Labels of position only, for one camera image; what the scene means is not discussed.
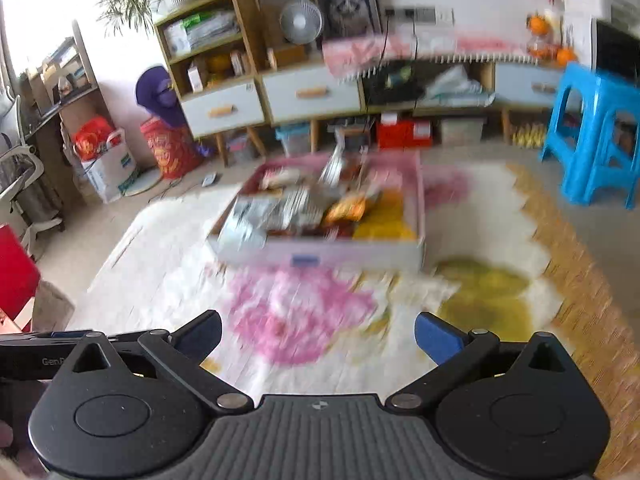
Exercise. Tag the white office chair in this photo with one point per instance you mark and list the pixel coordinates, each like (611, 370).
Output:
(26, 206)

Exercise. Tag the clear rice cracker packet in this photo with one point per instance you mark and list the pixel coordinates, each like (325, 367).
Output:
(280, 178)

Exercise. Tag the wooden shelf cabinet with drawer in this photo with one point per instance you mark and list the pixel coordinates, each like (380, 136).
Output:
(214, 51)

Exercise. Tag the white grey printed snack packet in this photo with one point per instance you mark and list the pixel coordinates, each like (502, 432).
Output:
(297, 209)

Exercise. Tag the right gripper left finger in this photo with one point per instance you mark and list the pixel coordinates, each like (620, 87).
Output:
(178, 357)

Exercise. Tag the low wooden tv cabinet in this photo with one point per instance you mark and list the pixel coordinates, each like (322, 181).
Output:
(455, 98)

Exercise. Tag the red cylindrical tin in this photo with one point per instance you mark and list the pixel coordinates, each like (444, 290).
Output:
(172, 147)

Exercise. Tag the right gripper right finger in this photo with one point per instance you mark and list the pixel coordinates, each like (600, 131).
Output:
(459, 358)

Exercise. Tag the pink cardboard box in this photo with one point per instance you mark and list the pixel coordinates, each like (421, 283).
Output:
(334, 176)

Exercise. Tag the pink floral cloth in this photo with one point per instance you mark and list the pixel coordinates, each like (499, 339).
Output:
(353, 58)

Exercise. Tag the white black-text snack packet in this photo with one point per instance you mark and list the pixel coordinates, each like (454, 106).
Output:
(244, 226)

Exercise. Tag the red storage box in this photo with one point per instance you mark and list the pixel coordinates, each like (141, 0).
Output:
(406, 134)

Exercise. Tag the white paper shopping bag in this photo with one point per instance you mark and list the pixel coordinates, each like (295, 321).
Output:
(105, 158)

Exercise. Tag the yellow pastry packet with logo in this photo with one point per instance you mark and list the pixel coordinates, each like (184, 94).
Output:
(385, 220)

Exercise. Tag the person's left hand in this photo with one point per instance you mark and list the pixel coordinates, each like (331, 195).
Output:
(18, 463)

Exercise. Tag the black microwave oven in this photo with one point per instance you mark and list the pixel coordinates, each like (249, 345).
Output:
(615, 51)

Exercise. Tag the orange lotus biscuit packet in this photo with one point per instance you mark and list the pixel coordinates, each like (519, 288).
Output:
(350, 208)

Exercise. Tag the small white desk fan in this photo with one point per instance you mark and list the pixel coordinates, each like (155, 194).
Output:
(301, 22)

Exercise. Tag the framed cat picture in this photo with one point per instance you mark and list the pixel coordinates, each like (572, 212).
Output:
(344, 19)

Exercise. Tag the purple plush toy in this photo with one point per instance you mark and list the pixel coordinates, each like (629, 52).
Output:
(156, 94)

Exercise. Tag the floral tablecloth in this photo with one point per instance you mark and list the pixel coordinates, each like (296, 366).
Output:
(499, 256)

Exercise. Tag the blue plastic stool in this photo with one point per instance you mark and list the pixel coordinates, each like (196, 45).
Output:
(591, 159)

